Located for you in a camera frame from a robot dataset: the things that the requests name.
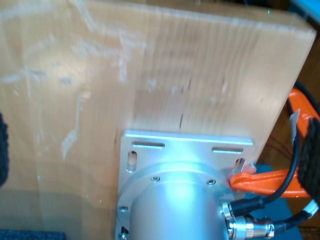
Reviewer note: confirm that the silver aluminium mounting plate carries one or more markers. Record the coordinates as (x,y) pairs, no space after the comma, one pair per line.
(190,147)

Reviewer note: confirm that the brown paper mailer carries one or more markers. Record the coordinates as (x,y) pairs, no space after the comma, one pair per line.
(50,125)

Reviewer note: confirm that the orange bar clamp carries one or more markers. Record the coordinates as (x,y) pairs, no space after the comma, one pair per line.
(262,181)

